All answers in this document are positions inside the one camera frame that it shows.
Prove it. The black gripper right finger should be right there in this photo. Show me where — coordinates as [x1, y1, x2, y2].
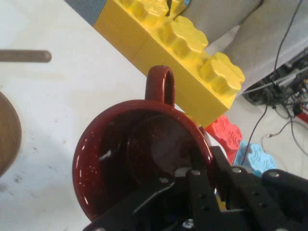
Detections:
[210, 145, 308, 231]

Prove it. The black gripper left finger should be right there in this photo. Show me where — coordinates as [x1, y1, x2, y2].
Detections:
[83, 169, 231, 231]

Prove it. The red speckled mug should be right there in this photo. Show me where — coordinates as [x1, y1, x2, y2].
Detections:
[72, 64, 216, 222]

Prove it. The blue giant building block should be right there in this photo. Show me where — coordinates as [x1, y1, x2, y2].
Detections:
[233, 139, 277, 178]

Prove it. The red giant building block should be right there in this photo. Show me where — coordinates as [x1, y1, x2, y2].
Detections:
[204, 115, 244, 166]

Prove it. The large yellow building block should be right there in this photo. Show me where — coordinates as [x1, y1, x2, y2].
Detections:
[93, 0, 246, 128]

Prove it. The grey fabric cover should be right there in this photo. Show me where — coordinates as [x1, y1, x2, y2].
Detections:
[185, 0, 308, 92]

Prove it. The brown wooden mug tree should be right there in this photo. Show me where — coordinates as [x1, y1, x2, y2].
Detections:
[0, 50, 52, 178]

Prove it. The grey giant building block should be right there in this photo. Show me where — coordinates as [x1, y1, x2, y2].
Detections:
[66, 0, 110, 26]

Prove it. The long black floor cable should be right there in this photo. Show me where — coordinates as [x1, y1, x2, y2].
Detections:
[240, 0, 304, 167]

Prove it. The tangled floor cable bundle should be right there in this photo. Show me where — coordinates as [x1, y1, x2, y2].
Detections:
[243, 48, 308, 121]

